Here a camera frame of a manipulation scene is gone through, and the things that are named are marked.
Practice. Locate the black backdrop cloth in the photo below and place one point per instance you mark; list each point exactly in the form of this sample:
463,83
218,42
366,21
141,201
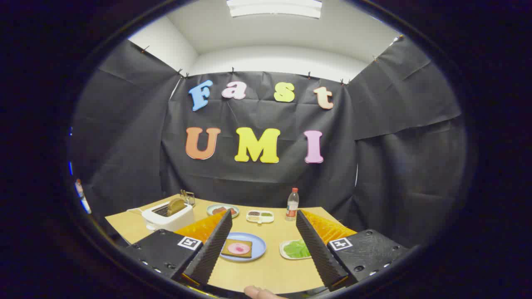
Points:
257,182

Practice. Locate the white toaster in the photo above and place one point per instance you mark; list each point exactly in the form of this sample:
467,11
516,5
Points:
174,221

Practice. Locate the brown meat piece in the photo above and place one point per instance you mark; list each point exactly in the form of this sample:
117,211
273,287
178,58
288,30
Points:
219,210

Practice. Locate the pale green round plate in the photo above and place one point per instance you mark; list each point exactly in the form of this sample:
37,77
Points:
211,207

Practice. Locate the brown toast slice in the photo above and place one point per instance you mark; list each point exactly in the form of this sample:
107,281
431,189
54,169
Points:
176,206

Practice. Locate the white square plate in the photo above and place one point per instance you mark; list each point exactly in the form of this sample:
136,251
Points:
282,251

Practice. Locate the ceiling light panel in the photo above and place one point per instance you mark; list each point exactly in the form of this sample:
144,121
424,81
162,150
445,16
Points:
274,8

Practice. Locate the blue round plate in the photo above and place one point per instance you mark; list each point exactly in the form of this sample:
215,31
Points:
258,245

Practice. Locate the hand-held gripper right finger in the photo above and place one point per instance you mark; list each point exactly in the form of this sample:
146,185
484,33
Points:
318,253

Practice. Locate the square bread slice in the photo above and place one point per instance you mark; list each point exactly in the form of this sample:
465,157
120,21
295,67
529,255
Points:
225,249

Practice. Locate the pink ham slice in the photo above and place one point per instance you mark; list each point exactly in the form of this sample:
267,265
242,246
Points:
239,248

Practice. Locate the white divided condiment dish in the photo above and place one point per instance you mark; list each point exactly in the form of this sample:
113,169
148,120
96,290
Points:
259,219

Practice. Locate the red white blue object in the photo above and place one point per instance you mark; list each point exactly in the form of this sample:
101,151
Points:
81,193

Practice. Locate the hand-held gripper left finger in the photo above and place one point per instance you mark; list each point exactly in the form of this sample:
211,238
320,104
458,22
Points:
210,253

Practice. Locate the green lettuce leaf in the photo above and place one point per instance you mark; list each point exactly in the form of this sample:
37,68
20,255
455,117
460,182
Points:
296,249

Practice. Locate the clear water bottle red cap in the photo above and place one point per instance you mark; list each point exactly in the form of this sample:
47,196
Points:
292,205

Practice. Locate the red tomato slice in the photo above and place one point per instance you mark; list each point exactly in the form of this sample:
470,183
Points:
232,211

